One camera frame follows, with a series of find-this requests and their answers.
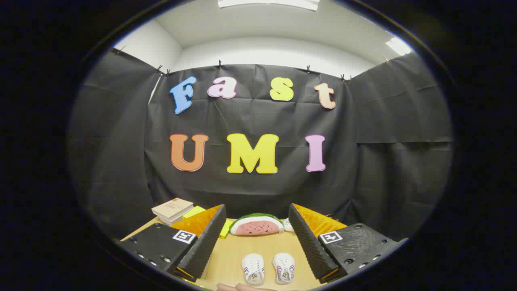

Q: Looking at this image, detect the ceiling light panel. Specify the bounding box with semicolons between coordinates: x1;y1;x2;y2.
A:
386;37;412;56
217;0;320;11

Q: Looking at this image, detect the white canvas shoe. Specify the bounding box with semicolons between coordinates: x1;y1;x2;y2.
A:
242;253;265;286
272;253;295;285

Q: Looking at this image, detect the beige book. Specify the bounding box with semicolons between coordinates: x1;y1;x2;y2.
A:
151;198;194;223

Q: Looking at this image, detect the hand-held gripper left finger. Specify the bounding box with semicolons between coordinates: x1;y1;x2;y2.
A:
118;204;227;283

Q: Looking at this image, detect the yellow book with red circle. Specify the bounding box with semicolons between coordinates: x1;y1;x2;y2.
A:
183;206;235;240

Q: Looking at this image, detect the grey book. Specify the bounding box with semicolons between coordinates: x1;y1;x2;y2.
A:
158;211;193;226

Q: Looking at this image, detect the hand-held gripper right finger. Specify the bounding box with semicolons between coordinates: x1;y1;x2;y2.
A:
288;203;408;284

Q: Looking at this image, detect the watermelon slice plush toy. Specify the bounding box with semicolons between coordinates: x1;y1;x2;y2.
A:
229;213;285;236

